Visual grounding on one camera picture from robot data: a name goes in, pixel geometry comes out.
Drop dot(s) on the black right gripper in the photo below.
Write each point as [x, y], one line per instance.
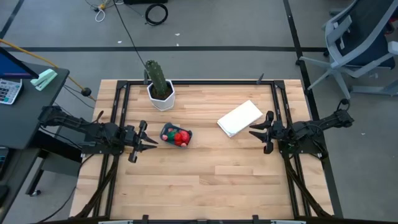
[276, 132]

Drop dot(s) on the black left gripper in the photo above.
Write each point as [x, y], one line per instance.
[132, 138]

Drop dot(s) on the green round produce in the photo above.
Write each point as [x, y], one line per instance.
[171, 134]

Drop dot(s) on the large red strawberry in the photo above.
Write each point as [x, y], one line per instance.
[185, 135]

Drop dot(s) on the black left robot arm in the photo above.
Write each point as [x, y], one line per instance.
[105, 133]

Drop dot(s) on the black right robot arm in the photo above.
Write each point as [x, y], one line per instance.
[320, 124]

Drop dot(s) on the white folded cloth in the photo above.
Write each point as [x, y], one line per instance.
[239, 118]

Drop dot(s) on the white hexagonal plant pot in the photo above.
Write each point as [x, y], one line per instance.
[161, 104]

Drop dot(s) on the green cactus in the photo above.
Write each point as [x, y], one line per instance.
[157, 77]

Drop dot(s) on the mint green stapler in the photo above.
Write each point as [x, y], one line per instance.
[43, 80]

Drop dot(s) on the black side desk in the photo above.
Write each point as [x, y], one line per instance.
[21, 124]

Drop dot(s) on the grey mesh office chair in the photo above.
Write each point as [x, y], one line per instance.
[357, 31]

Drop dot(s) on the grey calculator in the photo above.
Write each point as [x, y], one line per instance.
[9, 91]

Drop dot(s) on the computer monitor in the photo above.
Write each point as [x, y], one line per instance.
[9, 67]

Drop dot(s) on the black aluminium table frame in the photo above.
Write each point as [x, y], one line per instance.
[202, 82]

